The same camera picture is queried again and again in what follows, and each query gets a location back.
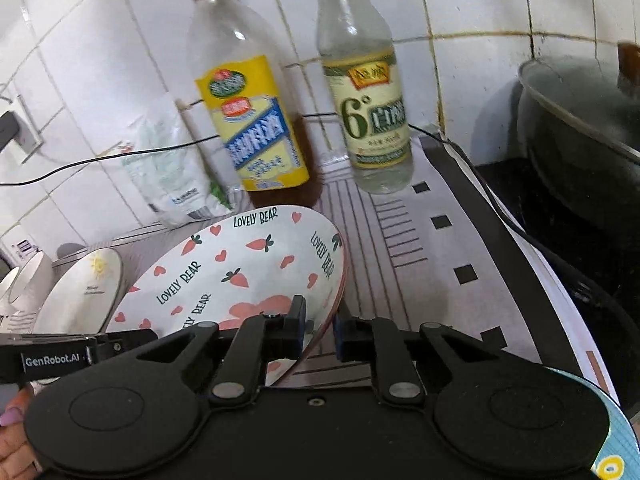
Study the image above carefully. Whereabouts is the white ribbed bowl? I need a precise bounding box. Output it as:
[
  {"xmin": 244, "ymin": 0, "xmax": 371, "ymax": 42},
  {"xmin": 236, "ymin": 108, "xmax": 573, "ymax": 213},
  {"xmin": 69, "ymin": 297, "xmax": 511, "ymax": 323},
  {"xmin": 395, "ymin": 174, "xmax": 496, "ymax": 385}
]
[{"xmin": 14, "ymin": 252, "xmax": 54, "ymax": 311}]

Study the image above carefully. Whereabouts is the strawberry print plate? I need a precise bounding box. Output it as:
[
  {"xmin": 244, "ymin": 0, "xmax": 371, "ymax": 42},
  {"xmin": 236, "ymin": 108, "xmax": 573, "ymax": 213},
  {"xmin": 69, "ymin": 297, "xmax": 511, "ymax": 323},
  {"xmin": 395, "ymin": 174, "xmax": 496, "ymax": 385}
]
[{"xmin": 106, "ymin": 204, "xmax": 347, "ymax": 389}]

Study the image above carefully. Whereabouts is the wall sticker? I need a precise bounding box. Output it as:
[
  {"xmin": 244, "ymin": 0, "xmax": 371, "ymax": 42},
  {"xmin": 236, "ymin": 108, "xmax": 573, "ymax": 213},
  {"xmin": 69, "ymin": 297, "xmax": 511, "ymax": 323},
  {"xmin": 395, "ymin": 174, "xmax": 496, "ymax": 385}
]
[{"xmin": 12, "ymin": 236, "xmax": 42, "ymax": 262}]

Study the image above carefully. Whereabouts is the white plastic salt bag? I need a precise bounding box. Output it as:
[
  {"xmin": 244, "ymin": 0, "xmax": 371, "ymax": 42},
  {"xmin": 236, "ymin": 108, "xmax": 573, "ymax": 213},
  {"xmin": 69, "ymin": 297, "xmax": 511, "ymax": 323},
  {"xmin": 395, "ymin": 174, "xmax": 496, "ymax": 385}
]
[{"xmin": 119, "ymin": 110, "xmax": 237, "ymax": 229}]

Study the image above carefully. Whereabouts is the person's left hand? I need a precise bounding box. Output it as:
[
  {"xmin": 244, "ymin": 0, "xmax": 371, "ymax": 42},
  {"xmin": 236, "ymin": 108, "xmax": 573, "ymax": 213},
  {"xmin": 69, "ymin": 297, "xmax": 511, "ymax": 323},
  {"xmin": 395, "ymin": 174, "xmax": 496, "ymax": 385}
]
[{"xmin": 0, "ymin": 387, "xmax": 44, "ymax": 480}]

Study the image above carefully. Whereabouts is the green label glass bottle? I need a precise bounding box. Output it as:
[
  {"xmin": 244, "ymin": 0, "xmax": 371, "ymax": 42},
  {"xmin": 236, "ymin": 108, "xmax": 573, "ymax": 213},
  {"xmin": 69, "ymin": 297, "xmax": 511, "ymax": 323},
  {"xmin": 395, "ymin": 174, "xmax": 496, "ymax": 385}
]
[{"xmin": 310, "ymin": 0, "xmax": 415, "ymax": 196}]

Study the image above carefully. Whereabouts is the black power plug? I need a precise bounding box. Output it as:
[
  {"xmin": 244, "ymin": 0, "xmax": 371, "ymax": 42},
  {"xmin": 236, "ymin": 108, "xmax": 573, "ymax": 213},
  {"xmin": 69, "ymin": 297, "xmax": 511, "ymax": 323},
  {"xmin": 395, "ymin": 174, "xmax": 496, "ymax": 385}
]
[{"xmin": 0, "ymin": 109, "xmax": 19, "ymax": 145}]

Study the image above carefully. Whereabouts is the glass pot lid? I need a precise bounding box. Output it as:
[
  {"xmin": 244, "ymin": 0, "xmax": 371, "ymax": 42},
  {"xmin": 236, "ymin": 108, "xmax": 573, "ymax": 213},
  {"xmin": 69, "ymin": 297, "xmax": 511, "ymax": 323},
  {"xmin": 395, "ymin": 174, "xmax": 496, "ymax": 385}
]
[{"xmin": 519, "ymin": 42, "xmax": 640, "ymax": 156}]

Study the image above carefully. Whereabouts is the blue egg print plate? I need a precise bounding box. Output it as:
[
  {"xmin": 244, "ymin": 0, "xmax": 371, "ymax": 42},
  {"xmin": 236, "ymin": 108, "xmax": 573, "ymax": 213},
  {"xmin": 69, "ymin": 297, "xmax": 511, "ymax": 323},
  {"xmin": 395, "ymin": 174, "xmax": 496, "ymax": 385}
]
[{"xmin": 545, "ymin": 365, "xmax": 637, "ymax": 480}]

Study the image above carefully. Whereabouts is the grey sun print plate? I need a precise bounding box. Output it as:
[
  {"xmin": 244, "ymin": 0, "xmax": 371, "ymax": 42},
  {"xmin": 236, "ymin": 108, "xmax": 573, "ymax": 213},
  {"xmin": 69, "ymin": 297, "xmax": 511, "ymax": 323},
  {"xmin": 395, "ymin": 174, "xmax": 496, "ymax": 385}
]
[{"xmin": 32, "ymin": 247, "xmax": 124, "ymax": 336}]

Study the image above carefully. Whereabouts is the yellow label oil bottle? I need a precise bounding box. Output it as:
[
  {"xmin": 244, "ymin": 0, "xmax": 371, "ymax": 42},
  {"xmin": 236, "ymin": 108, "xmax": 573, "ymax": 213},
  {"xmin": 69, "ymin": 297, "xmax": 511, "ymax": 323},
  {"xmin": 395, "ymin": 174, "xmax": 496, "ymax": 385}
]
[{"xmin": 184, "ymin": 0, "xmax": 311, "ymax": 196}]

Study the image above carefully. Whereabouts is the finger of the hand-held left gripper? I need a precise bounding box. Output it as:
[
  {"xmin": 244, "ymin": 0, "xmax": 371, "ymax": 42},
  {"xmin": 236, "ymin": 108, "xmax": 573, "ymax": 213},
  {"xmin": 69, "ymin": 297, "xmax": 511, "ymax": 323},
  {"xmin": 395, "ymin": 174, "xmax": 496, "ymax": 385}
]
[{"xmin": 95, "ymin": 328, "xmax": 159, "ymax": 359}]

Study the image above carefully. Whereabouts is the white wall socket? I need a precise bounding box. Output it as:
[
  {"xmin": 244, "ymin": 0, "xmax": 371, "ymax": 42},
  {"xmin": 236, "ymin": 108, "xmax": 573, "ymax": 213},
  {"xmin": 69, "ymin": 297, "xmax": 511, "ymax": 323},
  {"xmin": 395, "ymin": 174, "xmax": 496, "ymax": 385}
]
[{"xmin": 0, "ymin": 94, "xmax": 44, "ymax": 165}]

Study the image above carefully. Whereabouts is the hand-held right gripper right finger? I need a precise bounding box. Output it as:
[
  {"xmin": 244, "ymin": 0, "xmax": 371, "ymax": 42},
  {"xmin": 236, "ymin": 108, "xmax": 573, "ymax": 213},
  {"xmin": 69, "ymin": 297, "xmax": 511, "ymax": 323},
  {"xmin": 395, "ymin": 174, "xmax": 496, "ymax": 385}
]
[{"xmin": 333, "ymin": 312, "xmax": 502, "ymax": 409}]

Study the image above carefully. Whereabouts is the black power cable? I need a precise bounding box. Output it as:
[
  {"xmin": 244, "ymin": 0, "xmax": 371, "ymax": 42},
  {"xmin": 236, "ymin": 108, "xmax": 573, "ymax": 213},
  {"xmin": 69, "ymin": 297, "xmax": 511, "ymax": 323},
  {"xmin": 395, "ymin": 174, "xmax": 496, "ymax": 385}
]
[{"xmin": 0, "ymin": 112, "xmax": 626, "ymax": 411}]

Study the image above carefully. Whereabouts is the dark cooking pot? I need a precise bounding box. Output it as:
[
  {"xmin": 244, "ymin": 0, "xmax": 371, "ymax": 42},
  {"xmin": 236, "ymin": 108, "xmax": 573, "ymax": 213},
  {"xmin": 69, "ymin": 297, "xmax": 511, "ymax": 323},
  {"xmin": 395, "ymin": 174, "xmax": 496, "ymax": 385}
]
[{"xmin": 517, "ymin": 60, "xmax": 640, "ymax": 242}]

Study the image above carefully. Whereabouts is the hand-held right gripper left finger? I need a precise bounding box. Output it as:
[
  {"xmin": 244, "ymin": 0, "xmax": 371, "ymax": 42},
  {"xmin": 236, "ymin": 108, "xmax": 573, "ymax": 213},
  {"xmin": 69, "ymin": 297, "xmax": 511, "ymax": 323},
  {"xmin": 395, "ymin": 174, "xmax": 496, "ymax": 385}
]
[{"xmin": 135, "ymin": 295, "xmax": 307, "ymax": 409}]

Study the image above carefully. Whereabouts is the black induction cooker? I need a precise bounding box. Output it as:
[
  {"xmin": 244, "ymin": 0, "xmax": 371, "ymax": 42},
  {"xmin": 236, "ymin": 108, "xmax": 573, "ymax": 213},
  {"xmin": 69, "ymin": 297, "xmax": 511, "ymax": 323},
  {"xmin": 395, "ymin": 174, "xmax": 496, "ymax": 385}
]
[{"xmin": 470, "ymin": 157, "xmax": 640, "ymax": 411}]

